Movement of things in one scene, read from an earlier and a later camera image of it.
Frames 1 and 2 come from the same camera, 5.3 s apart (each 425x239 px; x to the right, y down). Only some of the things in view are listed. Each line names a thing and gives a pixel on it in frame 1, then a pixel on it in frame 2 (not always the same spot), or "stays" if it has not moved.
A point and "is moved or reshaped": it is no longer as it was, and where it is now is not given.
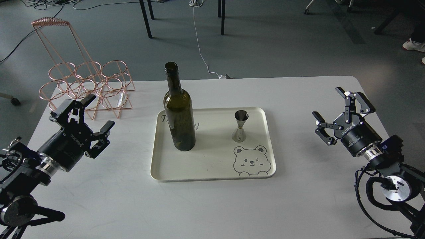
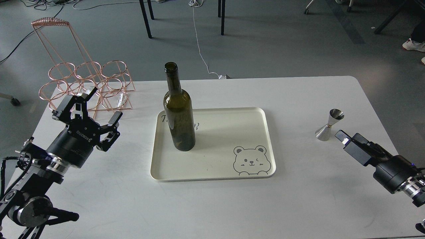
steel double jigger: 241,117 is moved or reshaped
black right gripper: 357,135 -> 389,174
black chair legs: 223,7 stays
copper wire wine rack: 76,74 stays
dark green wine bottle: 179,108 stays
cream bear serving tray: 230,143 stays
